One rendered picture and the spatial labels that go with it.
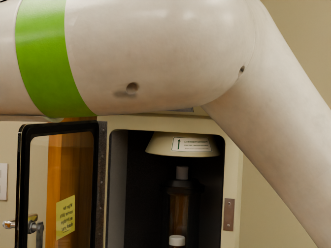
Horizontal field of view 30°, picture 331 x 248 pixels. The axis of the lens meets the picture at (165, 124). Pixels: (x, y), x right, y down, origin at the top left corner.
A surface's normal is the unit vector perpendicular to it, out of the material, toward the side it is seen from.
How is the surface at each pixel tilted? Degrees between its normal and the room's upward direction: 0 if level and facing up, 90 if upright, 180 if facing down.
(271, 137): 103
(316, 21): 90
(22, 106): 140
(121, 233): 90
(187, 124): 90
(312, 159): 88
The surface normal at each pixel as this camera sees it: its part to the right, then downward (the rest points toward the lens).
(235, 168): -0.22, 0.04
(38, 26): -0.37, -0.24
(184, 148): 0.00, -0.35
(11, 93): -0.22, 0.63
